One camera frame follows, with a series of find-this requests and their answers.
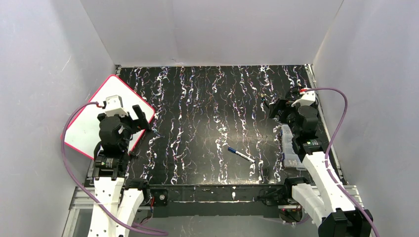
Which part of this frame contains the pink framed whiteboard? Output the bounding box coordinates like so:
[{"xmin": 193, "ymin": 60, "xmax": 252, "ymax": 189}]
[{"xmin": 65, "ymin": 75, "xmax": 155, "ymax": 159}]

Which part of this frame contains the white marker pen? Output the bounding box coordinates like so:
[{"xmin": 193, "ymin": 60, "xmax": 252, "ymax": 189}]
[{"xmin": 235, "ymin": 151, "xmax": 255, "ymax": 163}]

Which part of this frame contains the blue marker cap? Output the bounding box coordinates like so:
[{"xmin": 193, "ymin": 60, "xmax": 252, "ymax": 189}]
[{"xmin": 228, "ymin": 147, "xmax": 237, "ymax": 154}]

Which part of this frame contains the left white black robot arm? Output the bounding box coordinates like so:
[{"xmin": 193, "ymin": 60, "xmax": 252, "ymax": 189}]
[{"xmin": 88, "ymin": 105, "xmax": 150, "ymax": 237}]

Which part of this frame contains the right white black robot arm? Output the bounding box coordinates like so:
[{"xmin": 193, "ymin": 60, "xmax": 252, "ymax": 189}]
[{"xmin": 269, "ymin": 88, "xmax": 375, "ymax": 237}]

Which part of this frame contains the clear plastic screw box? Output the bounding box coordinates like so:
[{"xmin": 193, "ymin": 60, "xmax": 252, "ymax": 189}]
[{"xmin": 280, "ymin": 124, "xmax": 306, "ymax": 171}]

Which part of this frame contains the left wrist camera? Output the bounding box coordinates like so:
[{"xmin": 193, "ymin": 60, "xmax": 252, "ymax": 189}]
[{"xmin": 104, "ymin": 95, "xmax": 129, "ymax": 118}]

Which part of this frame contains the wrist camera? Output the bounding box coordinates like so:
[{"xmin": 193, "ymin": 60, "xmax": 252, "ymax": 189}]
[
  {"xmin": 104, "ymin": 95, "xmax": 129, "ymax": 118},
  {"xmin": 291, "ymin": 88, "xmax": 316, "ymax": 107}
]

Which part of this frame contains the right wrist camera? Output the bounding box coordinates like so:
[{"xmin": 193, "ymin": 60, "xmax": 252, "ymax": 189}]
[{"xmin": 291, "ymin": 88, "xmax": 316, "ymax": 107}]

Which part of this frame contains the aluminium frame rail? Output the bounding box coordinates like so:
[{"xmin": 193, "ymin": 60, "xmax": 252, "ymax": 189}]
[{"xmin": 76, "ymin": 177, "xmax": 373, "ymax": 237}]

